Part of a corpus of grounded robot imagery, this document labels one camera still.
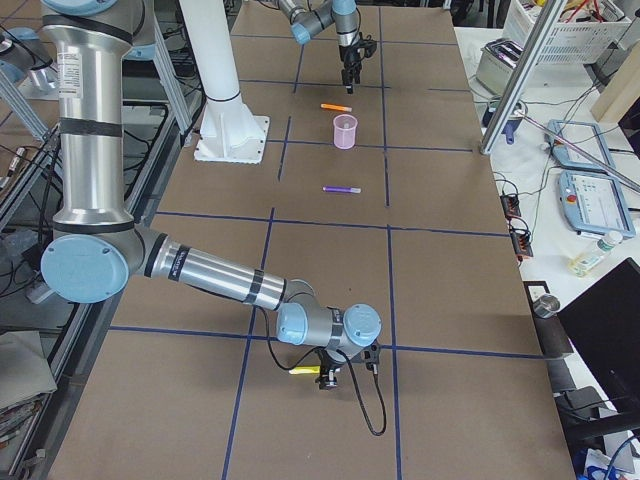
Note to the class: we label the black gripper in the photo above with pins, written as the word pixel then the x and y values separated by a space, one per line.
pixel 328 370
pixel 346 58

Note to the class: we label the yellow highlighter pen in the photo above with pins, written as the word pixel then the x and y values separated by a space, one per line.
pixel 305 370

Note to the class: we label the orange highlighter pen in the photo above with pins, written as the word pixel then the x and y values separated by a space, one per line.
pixel 335 107

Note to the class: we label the pink mesh pen holder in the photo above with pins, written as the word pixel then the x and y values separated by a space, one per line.
pixel 344 133

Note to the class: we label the purple highlighter pen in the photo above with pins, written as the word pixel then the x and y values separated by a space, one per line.
pixel 341 189

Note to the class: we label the silver toaster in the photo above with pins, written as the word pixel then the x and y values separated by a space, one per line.
pixel 498 60

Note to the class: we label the metal cup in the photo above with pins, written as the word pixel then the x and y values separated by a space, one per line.
pixel 546 306

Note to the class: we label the white plastic crate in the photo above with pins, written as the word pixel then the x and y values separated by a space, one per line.
pixel 568 43

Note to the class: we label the far teach pendant tablet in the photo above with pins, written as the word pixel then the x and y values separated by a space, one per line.
pixel 587 136

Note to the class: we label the teach pendant tablet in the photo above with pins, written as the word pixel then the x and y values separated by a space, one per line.
pixel 594 203
pixel 587 136

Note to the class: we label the near teach pendant tablet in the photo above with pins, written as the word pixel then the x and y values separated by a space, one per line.
pixel 594 203

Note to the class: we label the clear sanitizer bottle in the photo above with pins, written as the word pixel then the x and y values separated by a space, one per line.
pixel 594 255

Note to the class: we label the black laptop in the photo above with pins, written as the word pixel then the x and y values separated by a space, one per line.
pixel 603 326

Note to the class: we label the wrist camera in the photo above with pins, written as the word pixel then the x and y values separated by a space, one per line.
pixel 368 46
pixel 370 357

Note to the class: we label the white camera post base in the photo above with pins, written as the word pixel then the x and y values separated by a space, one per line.
pixel 229 132

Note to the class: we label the aluminium frame post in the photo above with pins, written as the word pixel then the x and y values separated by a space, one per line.
pixel 533 48

